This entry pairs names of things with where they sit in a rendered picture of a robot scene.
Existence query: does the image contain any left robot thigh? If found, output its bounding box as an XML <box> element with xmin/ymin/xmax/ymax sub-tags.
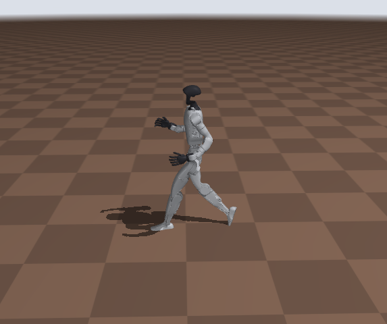
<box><xmin>171</xmin><ymin>159</ymin><xmax>201</xmax><ymax>198</ymax></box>

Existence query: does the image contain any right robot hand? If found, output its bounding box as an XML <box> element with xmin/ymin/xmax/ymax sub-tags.
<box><xmin>155</xmin><ymin>117</ymin><xmax>176</xmax><ymax>130</ymax></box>

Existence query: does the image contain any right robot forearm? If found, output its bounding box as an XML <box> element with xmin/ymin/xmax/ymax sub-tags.
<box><xmin>170</xmin><ymin>125</ymin><xmax>185</xmax><ymax>133</ymax></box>

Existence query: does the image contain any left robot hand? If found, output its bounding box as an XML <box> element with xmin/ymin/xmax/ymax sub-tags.
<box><xmin>169</xmin><ymin>152</ymin><xmax>194</xmax><ymax>166</ymax></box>

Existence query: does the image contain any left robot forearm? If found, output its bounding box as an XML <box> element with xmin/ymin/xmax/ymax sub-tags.
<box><xmin>188</xmin><ymin>138</ymin><xmax>212</xmax><ymax>161</ymax></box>

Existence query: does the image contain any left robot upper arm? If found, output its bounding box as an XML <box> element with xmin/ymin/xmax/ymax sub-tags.
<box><xmin>190</xmin><ymin>113</ymin><xmax>213</xmax><ymax>143</ymax></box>

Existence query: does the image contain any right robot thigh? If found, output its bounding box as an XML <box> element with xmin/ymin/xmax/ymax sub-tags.
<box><xmin>186</xmin><ymin>161</ymin><xmax>211</xmax><ymax>195</ymax></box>

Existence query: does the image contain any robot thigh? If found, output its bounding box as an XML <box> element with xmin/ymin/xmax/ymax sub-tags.
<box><xmin>171</xmin><ymin>159</ymin><xmax>201</xmax><ymax>198</ymax></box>
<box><xmin>186</xmin><ymin>161</ymin><xmax>211</xmax><ymax>195</ymax></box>

